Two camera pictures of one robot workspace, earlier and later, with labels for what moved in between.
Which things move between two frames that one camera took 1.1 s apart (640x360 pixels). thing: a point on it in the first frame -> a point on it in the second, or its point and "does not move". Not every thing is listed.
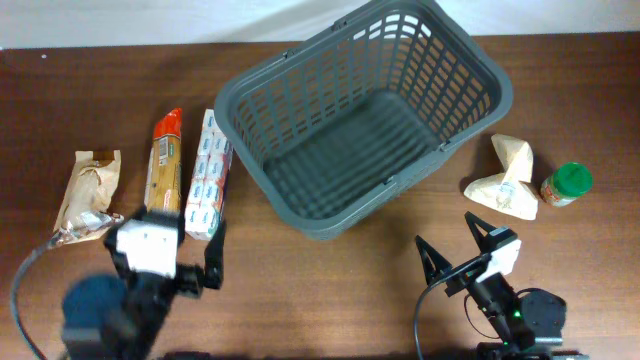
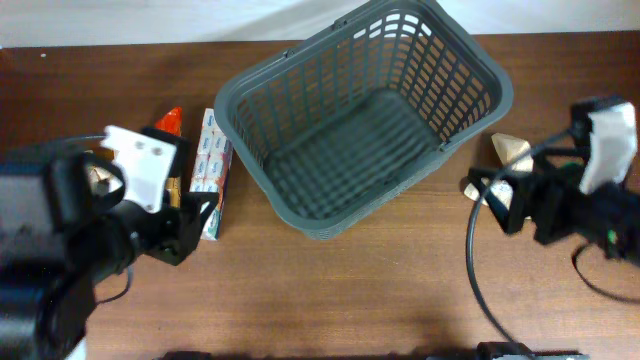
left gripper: (192, 282) -> (180, 229)
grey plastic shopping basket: (325, 126) does not move
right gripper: (441, 262) -> (561, 186)
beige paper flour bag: (506, 191) does not move
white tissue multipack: (210, 180) does not move
